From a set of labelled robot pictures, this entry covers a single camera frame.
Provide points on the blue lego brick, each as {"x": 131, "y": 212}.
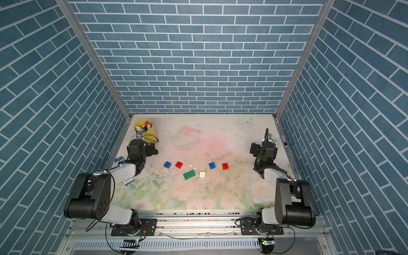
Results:
{"x": 212, "y": 165}
{"x": 167, "y": 165}

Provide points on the floral table mat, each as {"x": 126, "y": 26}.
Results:
{"x": 196, "y": 141}

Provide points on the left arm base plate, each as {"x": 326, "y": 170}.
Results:
{"x": 143, "y": 227}

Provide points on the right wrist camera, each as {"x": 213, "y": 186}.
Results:
{"x": 255, "y": 149}

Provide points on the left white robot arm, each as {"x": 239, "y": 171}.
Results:
{"x": 92, "y": 194}

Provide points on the blue white small box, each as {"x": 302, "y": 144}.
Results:
{"x": 119, "y": 160}

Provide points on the aluminium mounting rail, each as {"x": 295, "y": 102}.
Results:
{"x": 179, "y": 230}

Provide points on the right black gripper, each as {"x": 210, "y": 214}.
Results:
{"x": 275, "y": 152}

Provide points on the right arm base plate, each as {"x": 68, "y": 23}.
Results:
{"x": 251, "y": 226}

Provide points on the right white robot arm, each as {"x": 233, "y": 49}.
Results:
{"x": 294, "y": 203}

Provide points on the green long lego brick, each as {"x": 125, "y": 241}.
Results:
{"x": 189, "y": 175}

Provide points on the yellow pen cup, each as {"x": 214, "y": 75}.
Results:
{"x": 147, "y": 130}

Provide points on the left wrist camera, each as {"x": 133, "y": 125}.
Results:
{"x": 150, "y": 149}

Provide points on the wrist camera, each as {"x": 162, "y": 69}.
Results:
{"x": 150, "y": 149}
{"x": 255, "y": 149}

